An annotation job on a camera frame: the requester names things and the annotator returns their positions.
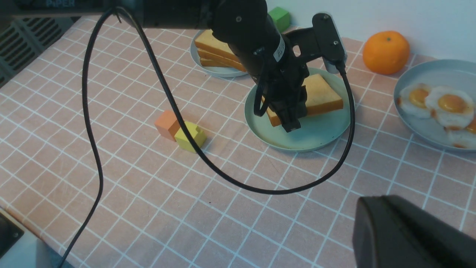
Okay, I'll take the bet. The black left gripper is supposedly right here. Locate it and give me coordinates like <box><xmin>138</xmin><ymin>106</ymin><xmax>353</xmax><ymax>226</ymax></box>
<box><xmin>254</xmin><ymin>56</ymin><xmax>309</xmax><ymax>133</ymax></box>

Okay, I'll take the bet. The orange fruit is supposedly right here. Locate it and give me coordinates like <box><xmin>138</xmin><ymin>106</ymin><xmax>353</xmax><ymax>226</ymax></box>
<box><xmin>362</xmin><ymin>31</ymin><xmax>411</xmax><ymax>75</ymax></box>

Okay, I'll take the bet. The black camera cable left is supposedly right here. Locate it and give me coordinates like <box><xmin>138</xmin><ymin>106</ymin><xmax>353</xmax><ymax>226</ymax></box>
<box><xmin>56</xmin><ymin>7</ymin><xmax>356</xmax><ymax>268</ymax></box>

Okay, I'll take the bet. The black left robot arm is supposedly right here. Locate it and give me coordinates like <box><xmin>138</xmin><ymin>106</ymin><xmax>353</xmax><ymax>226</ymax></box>
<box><xmin>1</xmin><ymin>0</ymin><xmax>314</xmax><ymax>132</ymax></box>

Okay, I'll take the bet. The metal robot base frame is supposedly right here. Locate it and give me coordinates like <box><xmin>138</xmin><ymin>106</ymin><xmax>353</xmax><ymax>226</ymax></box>
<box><xmin>0</xmin><ymin>208</ymin><xmax>62</xmax><ymax>268</ymax></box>

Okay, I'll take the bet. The orange foam cube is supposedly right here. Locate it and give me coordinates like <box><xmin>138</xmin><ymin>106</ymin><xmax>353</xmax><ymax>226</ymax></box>
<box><xmin>154</xmin><ymin>110</ymin><xmax>181</xmax><ymax>142</ymax></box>

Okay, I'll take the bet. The light blue bread plate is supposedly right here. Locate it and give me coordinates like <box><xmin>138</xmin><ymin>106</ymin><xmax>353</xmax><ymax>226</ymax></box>
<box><xmin>189</xmin><ymin>29</ymin><xmax>248</xmax><ymax>78</ymax></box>

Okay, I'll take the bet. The green foam cube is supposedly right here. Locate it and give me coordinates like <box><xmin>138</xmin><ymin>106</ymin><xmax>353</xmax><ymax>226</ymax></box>
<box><xmin>268</xmin><ymin>7</ymin><xmax>291</xmax><ymax>33</ymax></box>

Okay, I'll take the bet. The fried egg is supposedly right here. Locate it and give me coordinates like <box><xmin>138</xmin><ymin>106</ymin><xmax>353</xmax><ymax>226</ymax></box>
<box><xmin>425</xmin><ymin>86</ymin><xmax>475</xmax><ymax>131</ymax></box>
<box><xmin>446</xmin><ymin>118</ymin><xmax>476</xmax><ymax>149</ymax></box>
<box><xmin>396</xmin><ymin>83</ymin><xmax>432</xmax><ymax>119</ymax></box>

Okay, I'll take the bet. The green centre plate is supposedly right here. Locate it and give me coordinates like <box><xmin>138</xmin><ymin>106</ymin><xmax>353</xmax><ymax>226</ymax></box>
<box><xmin>244</xmin><ymin>68</ymin><xmax>351</xmax><ymax>152</ymax></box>

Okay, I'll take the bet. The grey egg plate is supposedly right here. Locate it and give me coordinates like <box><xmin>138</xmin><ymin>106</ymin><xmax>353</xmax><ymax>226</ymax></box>
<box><xmin>394</xmin><ymin>60</ymin><xmax>476</xmax><ymax>152</ymax></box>

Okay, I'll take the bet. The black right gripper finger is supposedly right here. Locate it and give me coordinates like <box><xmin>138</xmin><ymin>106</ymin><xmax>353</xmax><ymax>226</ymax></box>
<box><xmin>352</xmin><ymin>195</ymin><xmax>476</xmax><ymax>268</ymax></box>

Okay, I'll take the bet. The pink checked tablecloth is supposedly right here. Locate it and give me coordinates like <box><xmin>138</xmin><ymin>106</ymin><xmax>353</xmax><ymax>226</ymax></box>
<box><xmin>0</xmin><ymin>17</ymin><xmax>475</xmax><ymax>268</ymax></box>

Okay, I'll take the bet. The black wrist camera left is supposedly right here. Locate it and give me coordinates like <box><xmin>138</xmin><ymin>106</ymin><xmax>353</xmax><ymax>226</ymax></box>
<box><xmin>285</xmin><ymin>13</ymin><xmax>347</xmax><ymax>74</ymax></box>

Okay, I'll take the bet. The toast slice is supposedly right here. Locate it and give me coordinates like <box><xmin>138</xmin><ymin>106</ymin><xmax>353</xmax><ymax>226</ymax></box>
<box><xmin>261</xmin><ymin>73</ymin><xmax>344</xmax><ymax>127</ymax></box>
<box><xmin>197</xmin><ymin>49</ymin><xmax>246</xmax><ymax>72</ymax></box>
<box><xmin>194</xmin><ymin>29</ymin><xmax>239</xmax><ymax>62</ymax></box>
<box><xmin>199</xmin><ymin>57</ymin><xmax>234</xmax><ymax>67</ymax></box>

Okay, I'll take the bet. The yellow foam cube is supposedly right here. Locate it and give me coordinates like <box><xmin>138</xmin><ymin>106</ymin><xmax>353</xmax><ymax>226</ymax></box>
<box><xmin>174</xmin><ymin>121</ymin><xmax>207</xmax><ymax>153</ymax></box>

